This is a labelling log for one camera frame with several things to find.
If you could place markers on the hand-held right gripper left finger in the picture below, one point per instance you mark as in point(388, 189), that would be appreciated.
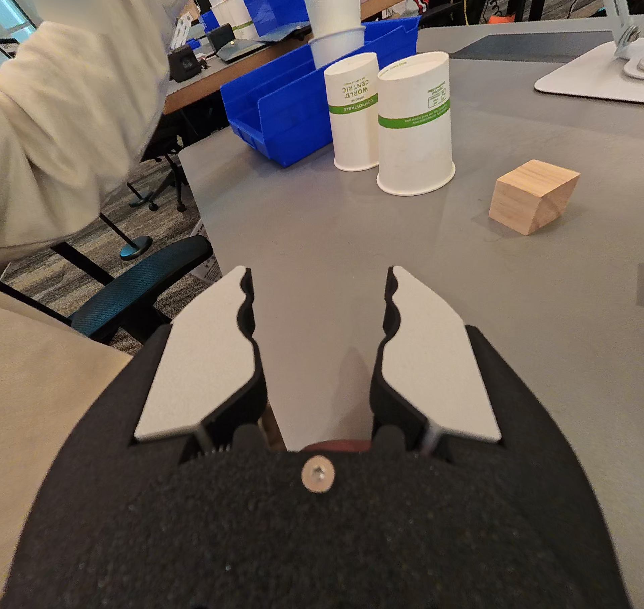
point(201, 367)

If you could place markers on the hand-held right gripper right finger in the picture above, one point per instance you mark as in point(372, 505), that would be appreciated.
point(442, 372)

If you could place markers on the person's beige hoodie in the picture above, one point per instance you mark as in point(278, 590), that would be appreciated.
point(40, 418)

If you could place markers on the wooden cube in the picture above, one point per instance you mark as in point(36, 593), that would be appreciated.
point(523, 202)

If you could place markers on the black stanchion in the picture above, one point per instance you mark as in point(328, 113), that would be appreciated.
point(136, 249)

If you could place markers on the black device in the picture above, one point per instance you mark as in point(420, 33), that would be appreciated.
point(183, 66)
point(226, 41)

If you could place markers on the wooden desk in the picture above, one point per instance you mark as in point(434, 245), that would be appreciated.
point(196, 88)

